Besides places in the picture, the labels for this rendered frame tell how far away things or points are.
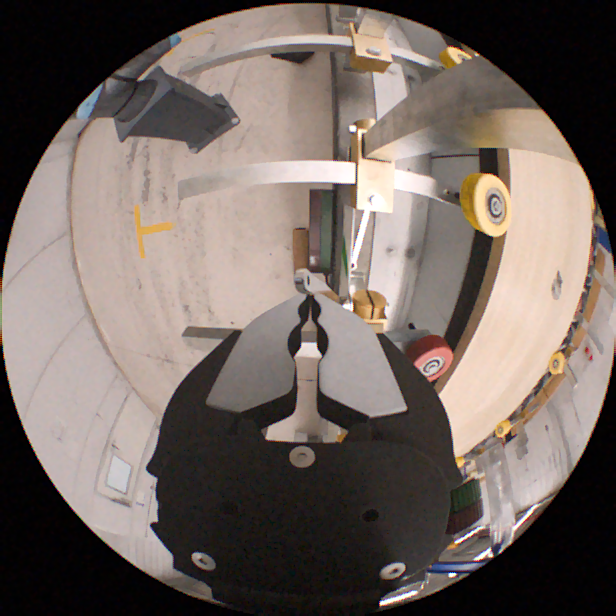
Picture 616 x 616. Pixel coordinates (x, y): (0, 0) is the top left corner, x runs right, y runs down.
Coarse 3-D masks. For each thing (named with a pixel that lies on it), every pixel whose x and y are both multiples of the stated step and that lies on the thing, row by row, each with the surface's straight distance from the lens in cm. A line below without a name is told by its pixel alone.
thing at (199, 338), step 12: (192, 336) 38; (204, 336) 37; (216, 336) 36; (312, 336) 33; (396, 336) 35; (408, 336) 36; (420, 336) 37; (192, 348) 40; (204, 348) 38; (312, 348) 32
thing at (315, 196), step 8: (312, 192) 40; (320, 192) 40; (312, 200) 40; (320, 200) 40; (312, 208) 40; (320, 208) 40; (312, 216) 40; (320, 216) 40; (312, 224) 40; (312, 232) 40; (312, 240) 41; (312, 248) 41; (312, 256) 42; (312, 264) 42
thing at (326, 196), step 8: (328, 192) 40; (328, 200) 40; (328, 208) 40; (328, 216) 40; (328, 224) 40; (328, 232) 41; (328, 240) 41; (328, 248) 41; (328, 256) 42; (328, 264) 42
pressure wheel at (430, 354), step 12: (408, 324) 42; (432, 336) 34; (408, 348) 34; (420, 348) 33; (432, 348) 32; (444, 348) 33; (420, 360) 32; (432, 360) 34; (444, 360) 36; (432, 372) 36
